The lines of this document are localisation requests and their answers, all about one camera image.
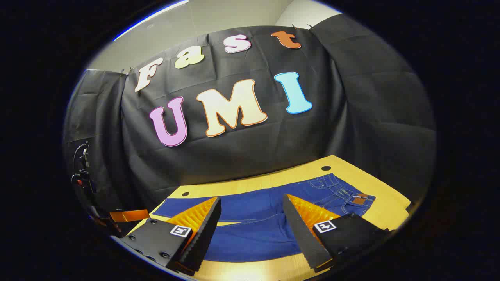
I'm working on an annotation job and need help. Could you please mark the blue jeans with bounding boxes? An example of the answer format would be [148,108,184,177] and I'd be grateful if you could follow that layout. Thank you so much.
[152,173,376,263]

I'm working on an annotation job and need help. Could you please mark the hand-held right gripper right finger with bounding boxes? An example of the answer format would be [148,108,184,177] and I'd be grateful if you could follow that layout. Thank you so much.
[282,193,391,273]

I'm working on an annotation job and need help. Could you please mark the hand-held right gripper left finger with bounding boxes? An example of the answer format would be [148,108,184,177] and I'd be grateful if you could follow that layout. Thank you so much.
[117,196,222,276]

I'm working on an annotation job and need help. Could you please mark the black backdrop cloth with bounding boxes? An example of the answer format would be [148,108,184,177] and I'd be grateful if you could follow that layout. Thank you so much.
[62,15,437,219]

